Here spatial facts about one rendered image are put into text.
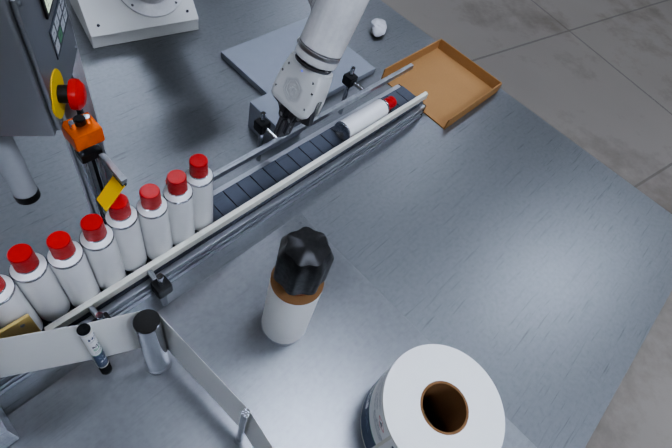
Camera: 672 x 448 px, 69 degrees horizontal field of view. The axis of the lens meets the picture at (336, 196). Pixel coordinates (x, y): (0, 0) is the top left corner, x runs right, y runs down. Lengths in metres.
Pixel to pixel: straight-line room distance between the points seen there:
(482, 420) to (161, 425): 0.52
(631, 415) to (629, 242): 1.02
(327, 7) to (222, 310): 0.58
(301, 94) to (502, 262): 0.65
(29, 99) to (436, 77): 1.25
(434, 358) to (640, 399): 1.67
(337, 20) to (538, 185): 0.84
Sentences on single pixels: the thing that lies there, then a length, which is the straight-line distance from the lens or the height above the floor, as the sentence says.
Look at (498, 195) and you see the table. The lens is 1.39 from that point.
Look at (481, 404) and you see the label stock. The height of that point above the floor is 1.02.
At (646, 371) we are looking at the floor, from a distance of 2.54.
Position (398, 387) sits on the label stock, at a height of 1.02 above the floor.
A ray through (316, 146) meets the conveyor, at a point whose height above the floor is 0.88.
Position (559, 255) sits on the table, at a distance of 1.38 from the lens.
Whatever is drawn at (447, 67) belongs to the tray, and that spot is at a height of 0.83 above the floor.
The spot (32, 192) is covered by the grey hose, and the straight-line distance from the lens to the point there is 0.89.
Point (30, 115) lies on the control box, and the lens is 0.67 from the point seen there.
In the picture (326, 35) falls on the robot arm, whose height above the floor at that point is 1.28.
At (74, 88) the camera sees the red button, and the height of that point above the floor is 1.34.
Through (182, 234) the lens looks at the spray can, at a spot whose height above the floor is 0.93.
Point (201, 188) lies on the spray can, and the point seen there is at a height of 1.03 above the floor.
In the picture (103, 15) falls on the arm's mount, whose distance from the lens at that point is 1.54.
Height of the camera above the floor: 1.78
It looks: 52 degrees down
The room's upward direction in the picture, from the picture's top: 19 degrees clockwise
